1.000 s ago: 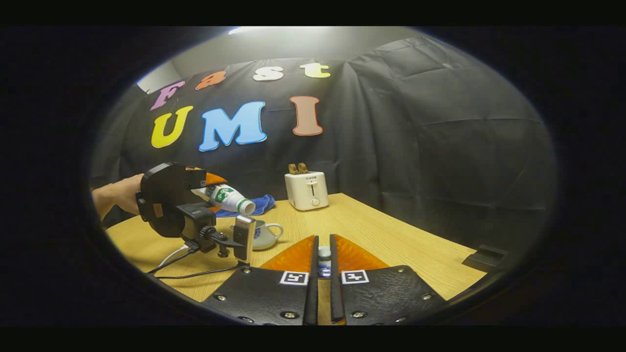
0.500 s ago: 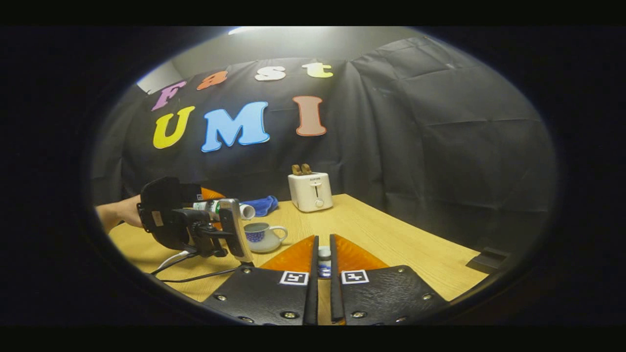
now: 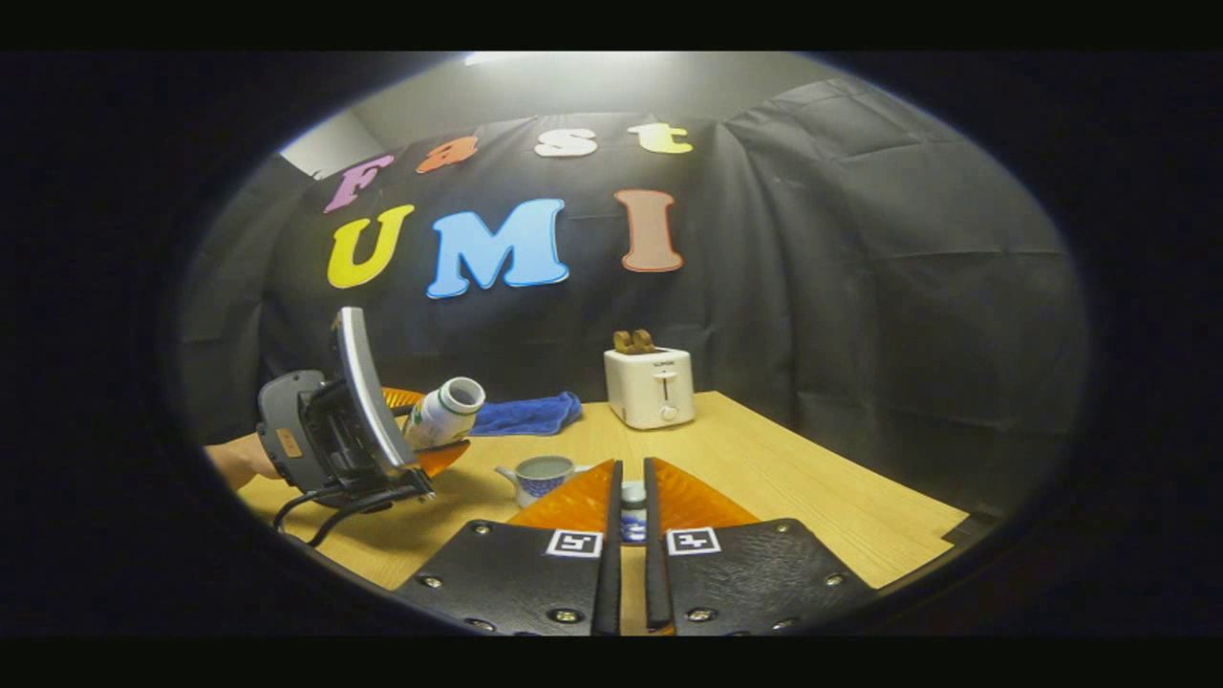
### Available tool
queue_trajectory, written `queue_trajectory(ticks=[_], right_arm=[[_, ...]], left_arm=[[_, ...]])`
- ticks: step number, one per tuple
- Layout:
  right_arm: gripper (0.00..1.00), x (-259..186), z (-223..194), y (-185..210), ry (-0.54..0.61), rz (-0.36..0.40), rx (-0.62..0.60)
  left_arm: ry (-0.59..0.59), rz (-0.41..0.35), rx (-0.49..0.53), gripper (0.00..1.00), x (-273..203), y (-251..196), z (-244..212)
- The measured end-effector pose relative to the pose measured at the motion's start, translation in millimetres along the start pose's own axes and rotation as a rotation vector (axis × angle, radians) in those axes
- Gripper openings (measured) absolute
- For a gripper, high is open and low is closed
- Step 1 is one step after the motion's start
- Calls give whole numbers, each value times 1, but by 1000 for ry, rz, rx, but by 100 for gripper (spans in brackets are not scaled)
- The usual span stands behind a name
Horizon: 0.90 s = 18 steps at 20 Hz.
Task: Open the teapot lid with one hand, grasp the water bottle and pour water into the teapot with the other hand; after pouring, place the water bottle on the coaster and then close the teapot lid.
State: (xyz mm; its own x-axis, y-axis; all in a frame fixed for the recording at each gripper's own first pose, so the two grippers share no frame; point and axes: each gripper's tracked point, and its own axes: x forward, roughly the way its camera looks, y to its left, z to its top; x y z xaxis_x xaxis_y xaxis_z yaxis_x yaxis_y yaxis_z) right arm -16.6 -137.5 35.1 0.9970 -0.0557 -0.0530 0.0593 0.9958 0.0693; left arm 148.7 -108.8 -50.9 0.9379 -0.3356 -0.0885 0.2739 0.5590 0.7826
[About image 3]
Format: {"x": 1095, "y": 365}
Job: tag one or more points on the white water bottle green label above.
{"x": 439, "y": 413}

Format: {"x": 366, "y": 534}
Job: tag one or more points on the white blue-patterned teacup lid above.
{"x": 633, "y": 516}

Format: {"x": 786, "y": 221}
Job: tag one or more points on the brown toast slice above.
{"x": 644, "y": 340}
{"x": 623, "y": 341}

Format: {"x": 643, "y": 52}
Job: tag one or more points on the white toaster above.
{"x": 650, "y": 387}

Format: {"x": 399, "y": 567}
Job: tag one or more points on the black backdrop cloth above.
{"x": 860, "y": 287}

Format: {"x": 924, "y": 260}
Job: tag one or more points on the white blue-patterned teacup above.
{"x": 540, "y": 478}

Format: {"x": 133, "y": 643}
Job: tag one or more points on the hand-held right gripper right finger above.
{"x": 656, "y": 583}

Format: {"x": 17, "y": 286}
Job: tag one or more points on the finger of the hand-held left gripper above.
{"x": 401, "y": 396}
{"x": 441, "y": 458}

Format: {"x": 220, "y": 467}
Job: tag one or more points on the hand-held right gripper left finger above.
{"x": 610, "y": 573}

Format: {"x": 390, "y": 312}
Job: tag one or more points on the blue towel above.
{"x": 530, "y": 414}

